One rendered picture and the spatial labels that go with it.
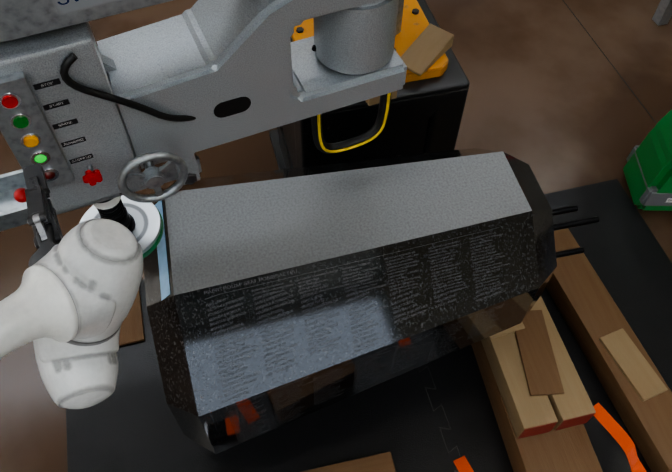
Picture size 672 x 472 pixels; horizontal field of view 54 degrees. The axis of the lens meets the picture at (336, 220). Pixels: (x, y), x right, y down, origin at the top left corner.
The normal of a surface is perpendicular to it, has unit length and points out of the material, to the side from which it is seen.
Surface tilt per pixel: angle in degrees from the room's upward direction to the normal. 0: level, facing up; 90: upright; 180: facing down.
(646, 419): 0
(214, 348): 45
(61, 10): 90
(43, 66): 90
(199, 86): 90
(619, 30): 0
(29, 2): 90
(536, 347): 0
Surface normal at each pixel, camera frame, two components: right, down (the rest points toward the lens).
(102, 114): 0.40, 0.75
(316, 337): 0.20, 0.15
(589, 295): 0.01, -0.58
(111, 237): 0.51, -0.71
